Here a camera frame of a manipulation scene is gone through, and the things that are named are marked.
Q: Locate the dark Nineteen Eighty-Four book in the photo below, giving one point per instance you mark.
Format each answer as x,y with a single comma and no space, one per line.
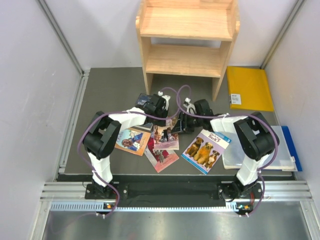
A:
142,99

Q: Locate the wooden two-tier shelf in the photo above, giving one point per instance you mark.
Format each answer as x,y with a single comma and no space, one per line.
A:
208,20

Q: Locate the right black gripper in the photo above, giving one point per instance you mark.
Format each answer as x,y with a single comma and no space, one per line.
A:
187,126

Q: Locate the aluminium front rail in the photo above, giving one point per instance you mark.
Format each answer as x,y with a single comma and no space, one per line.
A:
70,196

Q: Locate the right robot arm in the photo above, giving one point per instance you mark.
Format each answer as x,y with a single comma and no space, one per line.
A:
259,142

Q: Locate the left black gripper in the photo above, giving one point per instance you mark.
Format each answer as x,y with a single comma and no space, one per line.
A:
161,123

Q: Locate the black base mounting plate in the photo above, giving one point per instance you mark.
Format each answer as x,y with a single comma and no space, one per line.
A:
172,194

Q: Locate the pink Taming of Shrew book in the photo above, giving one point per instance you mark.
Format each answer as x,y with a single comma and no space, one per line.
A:
163,138

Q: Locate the red castle picture book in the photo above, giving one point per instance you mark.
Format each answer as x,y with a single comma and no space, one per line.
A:
159,159

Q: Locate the blue file folder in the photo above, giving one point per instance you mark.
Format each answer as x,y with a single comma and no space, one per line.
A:
291,147

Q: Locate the clear plastic file folder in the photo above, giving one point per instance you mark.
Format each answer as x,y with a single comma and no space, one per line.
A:
233,156

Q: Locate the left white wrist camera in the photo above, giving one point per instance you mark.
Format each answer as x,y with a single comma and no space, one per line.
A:
167,99

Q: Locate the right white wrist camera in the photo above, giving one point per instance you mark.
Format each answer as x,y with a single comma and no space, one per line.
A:
188,105

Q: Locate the dog book Why Dogs Bark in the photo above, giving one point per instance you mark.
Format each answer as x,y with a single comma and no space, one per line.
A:
205,150

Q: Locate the orange Othello picture book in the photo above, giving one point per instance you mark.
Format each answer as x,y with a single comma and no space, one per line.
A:
133,141

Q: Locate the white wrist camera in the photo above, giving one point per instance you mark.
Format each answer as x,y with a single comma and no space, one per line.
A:
167,99
188,105

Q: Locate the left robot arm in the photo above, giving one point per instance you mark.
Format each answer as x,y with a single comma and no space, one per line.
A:
100,138

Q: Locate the yellow file folder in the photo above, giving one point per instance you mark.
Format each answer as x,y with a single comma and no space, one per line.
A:
248,89

